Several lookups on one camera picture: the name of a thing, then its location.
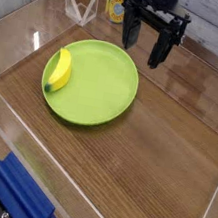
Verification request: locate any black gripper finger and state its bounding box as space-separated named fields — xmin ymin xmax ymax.
xmin=147 ymin=29 xmax=174 ymax=69
xmin=122 ymin=6 xmax=141 ymax=49

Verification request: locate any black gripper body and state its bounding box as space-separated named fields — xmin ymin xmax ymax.
xmin=125 ymin=0 xmax=192 ymax=45

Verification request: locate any yellow toy banana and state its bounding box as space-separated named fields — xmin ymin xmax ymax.
xmin=44 ymin=48 xmax=72 ymax=93

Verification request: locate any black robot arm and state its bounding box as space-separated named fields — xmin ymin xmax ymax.
xmin=122 ymin=0 xmax=192 ymax=69

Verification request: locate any green round plate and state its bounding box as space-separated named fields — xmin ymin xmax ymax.
xmin=42 ymin=39 xmax=139 ymax=126

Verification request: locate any yellow pineapple can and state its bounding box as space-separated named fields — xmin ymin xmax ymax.
xmin=106 ymin=0 xmax=124 ymax=24

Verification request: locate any blue plastic clamp block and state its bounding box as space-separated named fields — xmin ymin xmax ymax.
xmin=0 ymin=152 xmax=56 ymax=218

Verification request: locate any clear acrylic corner bracket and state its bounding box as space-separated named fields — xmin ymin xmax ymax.
xmin=65 ymin=0 xmax=99 ymax=27

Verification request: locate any clear acrylic enclosure wall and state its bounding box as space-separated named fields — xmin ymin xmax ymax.
xmin=0 ymin=94 xmax=105 ymax=218

